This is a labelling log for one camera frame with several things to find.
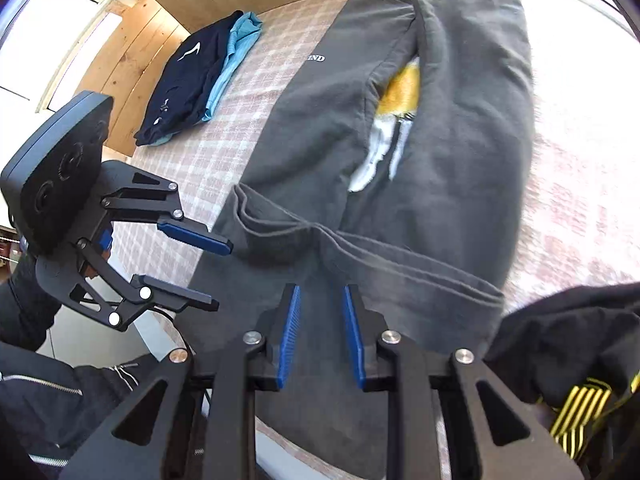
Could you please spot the person's left forearm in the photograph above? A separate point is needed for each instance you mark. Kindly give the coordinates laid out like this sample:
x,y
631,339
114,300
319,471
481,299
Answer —
x,y
25,305

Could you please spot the black yellow striped garment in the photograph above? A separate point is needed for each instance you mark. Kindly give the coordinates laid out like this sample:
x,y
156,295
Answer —
x,y
565,340

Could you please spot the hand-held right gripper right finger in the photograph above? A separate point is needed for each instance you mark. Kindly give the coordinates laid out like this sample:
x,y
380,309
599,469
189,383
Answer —
x,y
352,340

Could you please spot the folded navy shirt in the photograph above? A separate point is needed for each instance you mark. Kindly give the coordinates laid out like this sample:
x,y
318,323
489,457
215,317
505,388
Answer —
x,y
190,80

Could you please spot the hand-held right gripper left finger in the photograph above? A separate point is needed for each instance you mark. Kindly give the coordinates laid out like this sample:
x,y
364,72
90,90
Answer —
x,y
290,335

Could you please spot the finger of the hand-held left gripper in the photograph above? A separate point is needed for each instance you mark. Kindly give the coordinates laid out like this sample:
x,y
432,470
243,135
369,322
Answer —
x,y
170,292
195,237

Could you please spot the grey flower print t-shirt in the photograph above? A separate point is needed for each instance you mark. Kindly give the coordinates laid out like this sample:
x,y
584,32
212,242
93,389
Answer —
x,y
450,160

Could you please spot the person's black jacket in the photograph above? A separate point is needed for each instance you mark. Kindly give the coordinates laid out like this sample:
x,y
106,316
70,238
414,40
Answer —
x,y
60,410

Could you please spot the folded light blue shirt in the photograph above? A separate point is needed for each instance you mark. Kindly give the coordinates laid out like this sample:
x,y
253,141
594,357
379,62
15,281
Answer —
x,y
235,60

